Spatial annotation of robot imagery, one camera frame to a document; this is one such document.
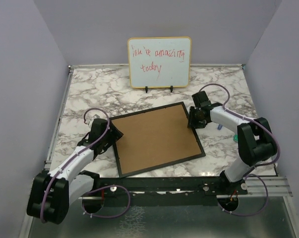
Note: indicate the black whiteboard stand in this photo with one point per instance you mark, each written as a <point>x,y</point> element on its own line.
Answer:
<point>170,88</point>

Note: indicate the aluminium table edge rail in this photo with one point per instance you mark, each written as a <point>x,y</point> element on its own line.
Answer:
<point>51,147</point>

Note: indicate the teal green eraser block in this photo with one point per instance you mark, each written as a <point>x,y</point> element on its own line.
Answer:
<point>235,138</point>

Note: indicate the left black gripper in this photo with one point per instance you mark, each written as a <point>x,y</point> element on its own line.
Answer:
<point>115,135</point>

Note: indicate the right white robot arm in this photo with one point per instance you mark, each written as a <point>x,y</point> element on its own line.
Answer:
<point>255,140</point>

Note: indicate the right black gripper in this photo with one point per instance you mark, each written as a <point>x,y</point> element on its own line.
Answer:
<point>192,122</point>

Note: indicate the black picture frame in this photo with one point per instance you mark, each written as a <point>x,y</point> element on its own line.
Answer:
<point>155,138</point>

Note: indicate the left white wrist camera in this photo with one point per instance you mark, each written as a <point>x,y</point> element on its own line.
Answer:
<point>90,121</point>

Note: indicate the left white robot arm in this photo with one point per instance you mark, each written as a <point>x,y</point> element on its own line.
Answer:
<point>53,192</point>

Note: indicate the yellow-framed whiteboard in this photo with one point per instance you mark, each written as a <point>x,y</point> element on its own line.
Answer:
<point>159,62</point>

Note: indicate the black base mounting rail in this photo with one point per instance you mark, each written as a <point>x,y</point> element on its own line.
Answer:
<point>165,191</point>

